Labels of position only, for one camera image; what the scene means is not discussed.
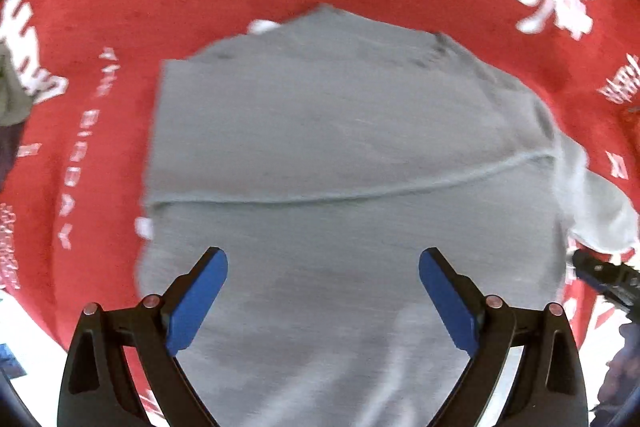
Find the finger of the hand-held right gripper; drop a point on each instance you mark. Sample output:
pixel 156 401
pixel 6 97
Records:
pixel 607 277

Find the grey small garment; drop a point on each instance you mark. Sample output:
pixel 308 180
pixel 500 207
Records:
pixel 350 147

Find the olive green cloth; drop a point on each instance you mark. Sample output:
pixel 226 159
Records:
pixel 12 92

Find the dark blue cloth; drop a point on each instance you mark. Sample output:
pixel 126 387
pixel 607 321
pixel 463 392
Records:
pixel 622 357

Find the small blue object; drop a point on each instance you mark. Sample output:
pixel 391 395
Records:
pixel 10 362

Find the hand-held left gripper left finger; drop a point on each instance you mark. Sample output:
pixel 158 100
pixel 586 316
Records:
pixel 197 302

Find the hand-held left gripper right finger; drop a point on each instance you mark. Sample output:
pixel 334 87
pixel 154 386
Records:
pixel 447 302

